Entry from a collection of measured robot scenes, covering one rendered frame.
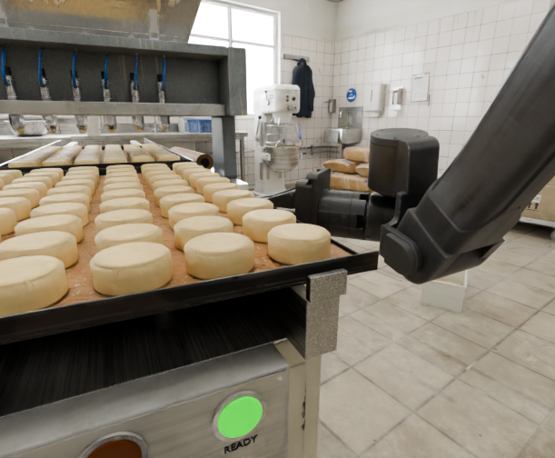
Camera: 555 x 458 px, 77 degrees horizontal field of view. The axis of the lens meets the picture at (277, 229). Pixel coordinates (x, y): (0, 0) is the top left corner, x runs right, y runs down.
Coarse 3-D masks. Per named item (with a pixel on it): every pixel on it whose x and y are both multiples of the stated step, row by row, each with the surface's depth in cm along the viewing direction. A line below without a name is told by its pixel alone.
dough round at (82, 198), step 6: (42, 198) 40; (48, 198) 40; (54, 198) 40; (60, 198) 40; (66, 198) 40; (72, 198) 40; (78, 198) 40; (84, 198) 41; (42, 204) 39; (84, 204) 40; (90, 210) 42
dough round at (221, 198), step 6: (216, 192) 43; (222, 192) 43; (228, 192) 43; (234, 192) 43; (240, 192) 43; (246, 192) 43; (216, 198) 41; (222, 198) 41; (228, 198) 41; (234, 198) 41; (240, 198) 41; (216, 204) 41; (222, 204) 41; (222, 210) 41
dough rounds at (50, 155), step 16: (112, 144) 129; (128, 144) 129; (144, 144) 131; (16, 160) 79; (32, 160) 80; (48, 160) 79; (64, 160) 79; (80, 160) 79; (96, 160) 81; (112, 160) 81; (128, 160) 97; (144, 160) 84; (160, 160) 87
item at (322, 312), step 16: (336, 272) 24; (288, 288) 27; (304, 288) 24; (320, 288) 24; (336, 288) 24; (272, 304) 30; (288, 304) 27; (304, 304) 25; (320, 304) 25; (336, 304) 25; (288, 320) 27; (304, 320) 25; (320, 320) 25; (336, 320) 26; (288, 336) 28; (304, 336) 25; (320, 336) 26; (336, 336) 26; (304, 352) 26; (320, 352) 26
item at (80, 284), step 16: (96, 192) 54; (144, 192) 54; (96, 208) 44; (160, 208) 44; (160, 224) 37; (80, 256) 28; (176, 256) 28; (256, 256) 28; (336, 256) 28; (80, 272) 25; (176, 272) 25; (80, 288) 23; (64, 304) 21
